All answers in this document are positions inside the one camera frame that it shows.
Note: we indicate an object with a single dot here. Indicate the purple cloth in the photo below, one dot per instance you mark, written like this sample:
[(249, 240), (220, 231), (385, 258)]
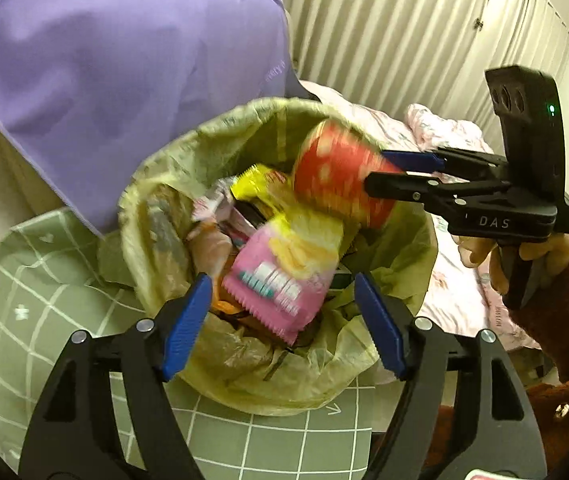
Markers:
[(114, 60)]

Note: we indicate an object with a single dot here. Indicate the white pleated curtain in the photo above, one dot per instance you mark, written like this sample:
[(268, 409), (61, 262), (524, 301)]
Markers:
[(389, 35)]

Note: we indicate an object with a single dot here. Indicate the orange item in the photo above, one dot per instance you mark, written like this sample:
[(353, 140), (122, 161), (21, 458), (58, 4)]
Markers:
[(209, 252)]

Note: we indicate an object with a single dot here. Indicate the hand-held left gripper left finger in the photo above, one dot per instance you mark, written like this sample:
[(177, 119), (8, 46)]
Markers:
[(187, 325)]

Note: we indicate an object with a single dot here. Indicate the yellow wafer packet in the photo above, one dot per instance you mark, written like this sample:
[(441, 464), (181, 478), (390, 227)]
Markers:
[(254, 185)]

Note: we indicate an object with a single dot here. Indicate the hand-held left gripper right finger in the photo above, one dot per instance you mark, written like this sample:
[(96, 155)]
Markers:
[(379, 325)]

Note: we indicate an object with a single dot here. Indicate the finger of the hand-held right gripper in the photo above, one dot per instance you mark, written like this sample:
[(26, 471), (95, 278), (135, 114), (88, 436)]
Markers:
[(414, 160), (399, 185)]

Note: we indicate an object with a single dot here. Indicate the bin with yellowish bag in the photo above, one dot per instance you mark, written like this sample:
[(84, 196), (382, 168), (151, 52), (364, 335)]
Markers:
[(244, 370)]

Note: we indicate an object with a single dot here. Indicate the person's right hand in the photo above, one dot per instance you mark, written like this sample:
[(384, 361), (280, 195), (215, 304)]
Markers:
[(479, 252)]

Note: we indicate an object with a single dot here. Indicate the red paper cup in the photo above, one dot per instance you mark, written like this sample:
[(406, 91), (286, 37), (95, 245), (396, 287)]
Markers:
[(334, 170)]

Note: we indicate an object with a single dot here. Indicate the pink and yellow chip packet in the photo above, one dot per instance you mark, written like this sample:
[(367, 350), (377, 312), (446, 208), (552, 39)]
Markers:
[(284, 270)]

